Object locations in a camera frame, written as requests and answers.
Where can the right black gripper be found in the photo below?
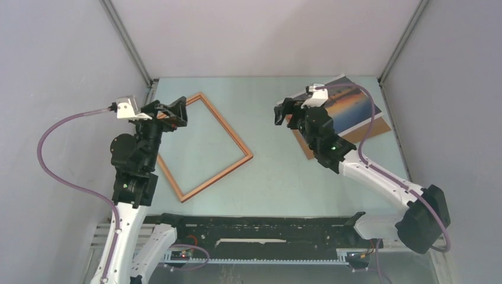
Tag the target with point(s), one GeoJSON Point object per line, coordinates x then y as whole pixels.
{"type": "Point", "coordinates": [287, 107]}

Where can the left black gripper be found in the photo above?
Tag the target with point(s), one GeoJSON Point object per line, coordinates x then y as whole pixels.
{"type": "Point", "coordinates": [177, 112]}

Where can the wooden picture frame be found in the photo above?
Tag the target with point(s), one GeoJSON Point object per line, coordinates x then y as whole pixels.
{"type": "Point", "coordinates": [248, 155]}

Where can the brown cardboard backing board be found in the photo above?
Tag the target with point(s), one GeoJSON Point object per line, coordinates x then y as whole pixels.
{"type": "Point", "coordinates": [380, 126]}

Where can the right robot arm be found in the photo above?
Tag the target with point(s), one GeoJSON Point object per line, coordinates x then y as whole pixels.
{"type": "Point", "coordinates": [421, 214]}

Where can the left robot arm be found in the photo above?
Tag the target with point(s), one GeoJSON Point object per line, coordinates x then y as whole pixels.
{"type": "Point", "coordinates": [134, 157]}

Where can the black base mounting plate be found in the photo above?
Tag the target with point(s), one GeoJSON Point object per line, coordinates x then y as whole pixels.
{"type": "Point", "coordinates": [267, 238]}

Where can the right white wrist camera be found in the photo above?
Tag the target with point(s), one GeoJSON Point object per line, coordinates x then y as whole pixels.
{"type": "Point", "coordinates": [318, 95]}

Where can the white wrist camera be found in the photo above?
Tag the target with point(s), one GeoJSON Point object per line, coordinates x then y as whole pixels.
{"type": "Point", "coordinates": [126, 109]}
{"type": "Point", "coordinates": [318, 95]}

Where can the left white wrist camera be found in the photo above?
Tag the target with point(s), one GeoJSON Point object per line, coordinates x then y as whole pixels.
{"type": "Point", "coordinates": [126, 109]}

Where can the left corner aluminium post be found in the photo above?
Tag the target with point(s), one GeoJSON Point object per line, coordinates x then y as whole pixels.
{"type": "Point", "coordinates": [125, 38]}

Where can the corner aluminium post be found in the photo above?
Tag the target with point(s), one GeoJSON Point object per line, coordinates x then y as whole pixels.
{"type": "Point", "coordinates": [125, 38]}
{"type": "Point", "coordinates": [415, 18]}

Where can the right corner aluminium post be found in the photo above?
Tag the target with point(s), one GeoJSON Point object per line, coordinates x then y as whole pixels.
{"type": "Point", "coordinates": [415, 18]}

